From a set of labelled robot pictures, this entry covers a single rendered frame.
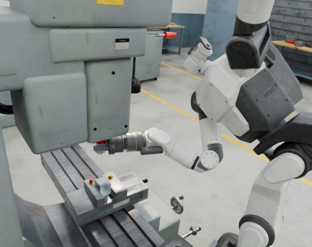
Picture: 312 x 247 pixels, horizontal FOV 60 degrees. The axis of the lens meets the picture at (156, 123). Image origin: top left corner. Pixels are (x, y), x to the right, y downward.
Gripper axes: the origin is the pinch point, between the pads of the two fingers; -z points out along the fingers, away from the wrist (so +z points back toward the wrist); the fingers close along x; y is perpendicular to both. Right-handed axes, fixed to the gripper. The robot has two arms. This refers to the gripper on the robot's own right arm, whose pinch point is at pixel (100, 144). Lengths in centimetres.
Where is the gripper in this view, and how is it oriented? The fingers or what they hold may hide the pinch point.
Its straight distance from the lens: 116.1
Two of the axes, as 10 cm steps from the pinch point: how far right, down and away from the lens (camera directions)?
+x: 2.7, 4.5, -8.5
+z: 9.6, -0.6, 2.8
